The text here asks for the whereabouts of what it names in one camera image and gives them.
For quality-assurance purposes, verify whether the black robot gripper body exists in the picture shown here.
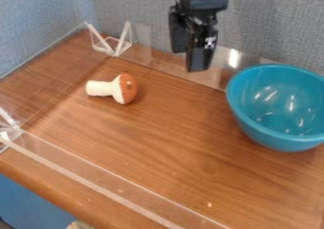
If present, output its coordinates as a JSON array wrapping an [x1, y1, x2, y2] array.
[[169, 0, 229, 44]]

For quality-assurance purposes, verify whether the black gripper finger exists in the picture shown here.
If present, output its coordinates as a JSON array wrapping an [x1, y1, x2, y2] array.
[[186, 42, 217, 72], [169, 13, 188, 53]]

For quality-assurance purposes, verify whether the white brown toy mushroom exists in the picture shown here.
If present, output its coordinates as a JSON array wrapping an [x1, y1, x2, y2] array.
[[86, 73, 138, 104]]

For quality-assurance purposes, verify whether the blue plastic bowl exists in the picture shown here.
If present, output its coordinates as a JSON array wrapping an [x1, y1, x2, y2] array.
[[227, 64, 324, 152]]

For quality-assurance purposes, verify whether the clear acrylic back barrier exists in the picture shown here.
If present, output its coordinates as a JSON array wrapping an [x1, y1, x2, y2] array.
[[126, 19, 324, 94]]

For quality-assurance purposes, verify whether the clear acrylic barrier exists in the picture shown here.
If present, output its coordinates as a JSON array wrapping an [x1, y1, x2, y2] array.
[[0, 130, 231, 229], [0, 22, 89, 79], [126, 19, 324, 94]]

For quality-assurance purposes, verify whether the clear acrylic left barrier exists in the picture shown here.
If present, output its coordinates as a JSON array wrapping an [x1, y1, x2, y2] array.
[[0, 22, 89, 79]]

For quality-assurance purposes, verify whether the clear acrylic front barrier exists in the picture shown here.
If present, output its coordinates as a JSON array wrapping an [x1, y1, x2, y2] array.
[[0, 130, 231, 229]]

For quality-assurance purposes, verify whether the clear acrylic left bracket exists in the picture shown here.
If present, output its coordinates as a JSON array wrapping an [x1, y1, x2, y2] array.
[[0, 107, 22, 154]]

